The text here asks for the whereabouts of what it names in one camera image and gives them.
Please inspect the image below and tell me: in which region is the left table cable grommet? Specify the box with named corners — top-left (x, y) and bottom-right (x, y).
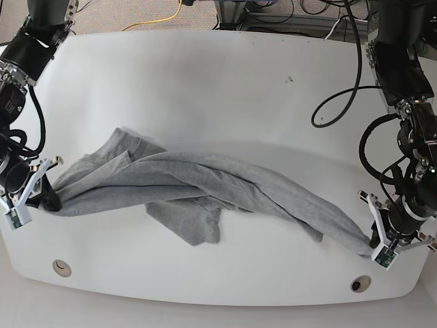
top-left (53, 260), bottom-right (72, 277)

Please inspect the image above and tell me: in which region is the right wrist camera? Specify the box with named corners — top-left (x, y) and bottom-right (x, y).
top-left (4, 206), bottom-right (32, 231)

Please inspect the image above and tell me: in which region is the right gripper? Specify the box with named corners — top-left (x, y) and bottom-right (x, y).
top-left (1, 155), bottom-right (64, 212)

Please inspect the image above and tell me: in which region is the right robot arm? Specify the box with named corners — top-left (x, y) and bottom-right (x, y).
top-left (1, 1), bottom-right (79, 206)

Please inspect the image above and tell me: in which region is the table cable grommet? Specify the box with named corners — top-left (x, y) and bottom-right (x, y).
top-left (53, 260), bottom-right (72, 277)
top-left (350, 275), bottom-right (371, 293)

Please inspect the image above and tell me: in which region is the white cable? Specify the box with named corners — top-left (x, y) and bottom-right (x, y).
top-left (324, 16), bottom-right (346, 40)

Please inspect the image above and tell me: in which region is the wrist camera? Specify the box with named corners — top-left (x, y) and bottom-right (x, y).
top-left (4, 206), bottom-right (32, 231)
top-left (371, 243), bottom-right (399, 271)

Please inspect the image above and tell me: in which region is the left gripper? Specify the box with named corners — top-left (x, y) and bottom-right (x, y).
top-left (358, 190), bottom-right (436, 256)

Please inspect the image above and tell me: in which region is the yellow cable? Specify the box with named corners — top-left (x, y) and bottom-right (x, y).
top-left (122, 0), bottom-right (182, 32)

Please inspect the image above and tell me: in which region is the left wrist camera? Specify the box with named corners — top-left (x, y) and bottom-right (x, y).
top-left (371, 243), bottom-right (399, 271)

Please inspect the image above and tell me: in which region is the grey t-shirt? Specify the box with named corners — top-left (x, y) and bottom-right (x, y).
top-left (53, 128), bottom-right (372, 258)

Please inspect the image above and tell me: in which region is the aluminium frame stand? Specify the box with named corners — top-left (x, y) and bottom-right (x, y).
top-left (213, 1), bottom-right (371, 39)

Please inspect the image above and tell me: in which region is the right table cable grommet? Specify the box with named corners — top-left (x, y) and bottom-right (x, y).
top-left (350, 275), bottom-right (371, 293)

